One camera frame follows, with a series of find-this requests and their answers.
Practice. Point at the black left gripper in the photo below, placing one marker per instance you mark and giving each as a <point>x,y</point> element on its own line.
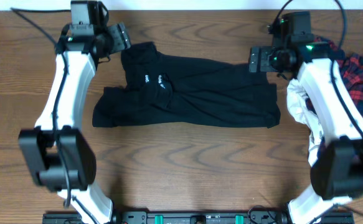
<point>120,37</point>

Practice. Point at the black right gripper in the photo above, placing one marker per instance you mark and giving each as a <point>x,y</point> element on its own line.
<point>264,52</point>

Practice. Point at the black polo shirt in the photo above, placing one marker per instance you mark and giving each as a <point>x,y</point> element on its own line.
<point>168,89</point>

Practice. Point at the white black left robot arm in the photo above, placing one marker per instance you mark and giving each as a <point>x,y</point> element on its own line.
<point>56,153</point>

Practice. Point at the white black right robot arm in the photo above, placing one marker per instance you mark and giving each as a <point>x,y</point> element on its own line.
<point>336,173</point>

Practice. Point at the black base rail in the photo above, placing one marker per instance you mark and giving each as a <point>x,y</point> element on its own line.
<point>254,216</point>

